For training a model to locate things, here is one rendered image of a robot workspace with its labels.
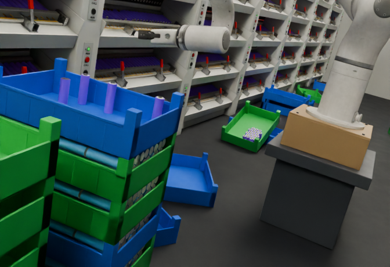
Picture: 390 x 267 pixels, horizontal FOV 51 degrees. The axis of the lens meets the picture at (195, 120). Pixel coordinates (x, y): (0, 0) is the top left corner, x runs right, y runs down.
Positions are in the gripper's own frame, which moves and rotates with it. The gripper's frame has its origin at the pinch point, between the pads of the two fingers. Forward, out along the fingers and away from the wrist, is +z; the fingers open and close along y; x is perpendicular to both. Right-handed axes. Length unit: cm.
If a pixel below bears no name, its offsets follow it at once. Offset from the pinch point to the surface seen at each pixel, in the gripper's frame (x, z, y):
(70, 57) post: -8.0, 8.3, -27.4
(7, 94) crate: -10, -25, -75
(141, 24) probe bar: 3.5, 8.7, 9.7
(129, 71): -14.8, 13.7, 9.8
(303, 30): 9, 7, 253
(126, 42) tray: -3.2, 6.1, -2.7
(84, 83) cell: -10, -27, -58
